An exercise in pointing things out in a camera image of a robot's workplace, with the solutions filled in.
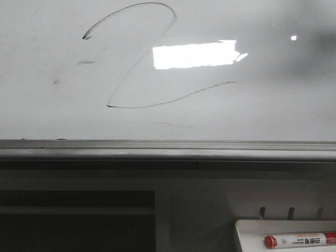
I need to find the white whiteboard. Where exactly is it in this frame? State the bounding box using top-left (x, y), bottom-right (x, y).
top-left (1, 1), bottom-right (335, 141)

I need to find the white plastic tray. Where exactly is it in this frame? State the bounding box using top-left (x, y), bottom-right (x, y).
top-left (235, 219), bottom-right (335, 251)

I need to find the grey metal table frame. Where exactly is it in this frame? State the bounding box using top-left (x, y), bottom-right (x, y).
top-left (1, 139), bottom-right (335, 251)

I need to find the red capped marker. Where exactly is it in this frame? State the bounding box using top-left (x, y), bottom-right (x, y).
top-left (264, 232), bottom-right (335, 249)

